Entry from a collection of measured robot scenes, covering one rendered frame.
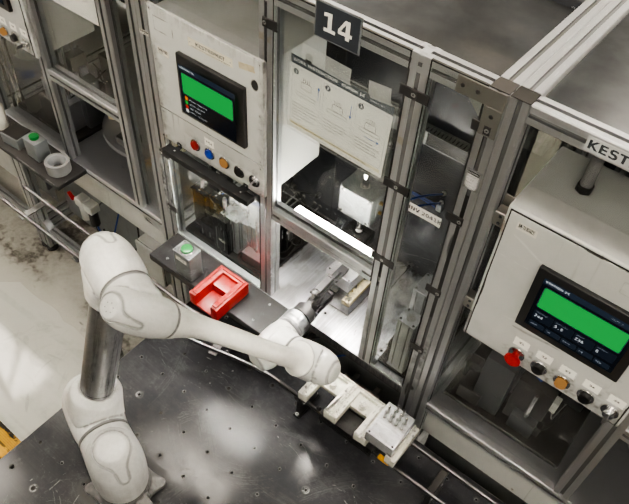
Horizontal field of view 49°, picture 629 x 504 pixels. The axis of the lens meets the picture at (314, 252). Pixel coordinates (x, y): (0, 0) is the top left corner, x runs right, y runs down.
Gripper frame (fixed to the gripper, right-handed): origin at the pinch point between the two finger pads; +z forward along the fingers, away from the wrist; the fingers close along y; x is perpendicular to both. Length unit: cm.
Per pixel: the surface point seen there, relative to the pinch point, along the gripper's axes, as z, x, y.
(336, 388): -25.4, -19.4, -15.7
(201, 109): -14, 42, 57
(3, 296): -52, 164, -101
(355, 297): 0.8, -6.5, -5.8
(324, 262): 10.5, 14.0, -13.0
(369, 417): -27.5, -33.7, -14.2
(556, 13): 29, -33, 96
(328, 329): -11.6, -5.2, -12.0
